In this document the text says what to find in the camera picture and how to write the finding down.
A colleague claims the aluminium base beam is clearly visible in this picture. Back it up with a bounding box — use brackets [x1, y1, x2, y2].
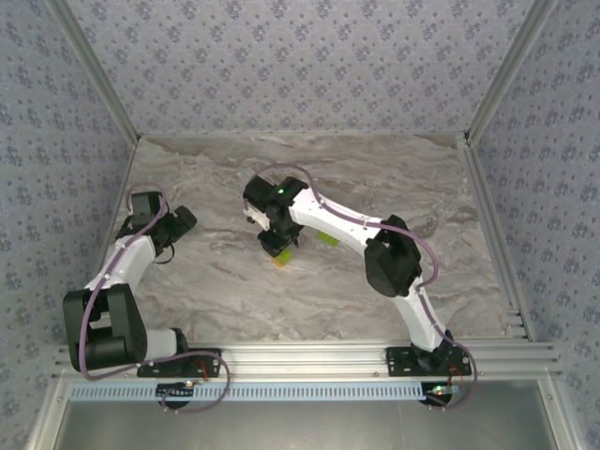
[51, 341, 563, 380]

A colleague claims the grey metal sheet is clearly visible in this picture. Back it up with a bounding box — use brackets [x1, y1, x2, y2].
[27, 377, 580, 450]

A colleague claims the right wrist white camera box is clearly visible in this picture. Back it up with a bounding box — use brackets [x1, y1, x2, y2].
[244, 205, 269, 232]

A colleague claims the narrow aluminium side rail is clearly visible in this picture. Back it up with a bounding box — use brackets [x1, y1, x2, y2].
[72, 135, 143, 346]

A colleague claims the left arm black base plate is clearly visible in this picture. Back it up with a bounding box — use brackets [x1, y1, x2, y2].
[136, 348, 222, 379]

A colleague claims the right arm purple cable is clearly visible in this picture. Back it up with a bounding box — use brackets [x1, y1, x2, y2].
[242, 162, 479, 413]

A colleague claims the slotted grey cable duct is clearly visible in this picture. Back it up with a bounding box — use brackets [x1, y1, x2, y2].
[67, 382, 435, 403]

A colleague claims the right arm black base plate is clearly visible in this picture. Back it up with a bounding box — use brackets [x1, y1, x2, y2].
[384, 346, 473, 379]

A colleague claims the aluminium frame post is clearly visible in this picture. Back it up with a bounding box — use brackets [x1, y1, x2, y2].
[463, 0, 563, 142]
[46, 0, 143, 142]

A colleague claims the wide aluminium side rail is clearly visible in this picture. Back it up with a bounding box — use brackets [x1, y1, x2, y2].
[460, 134, 536, 342]

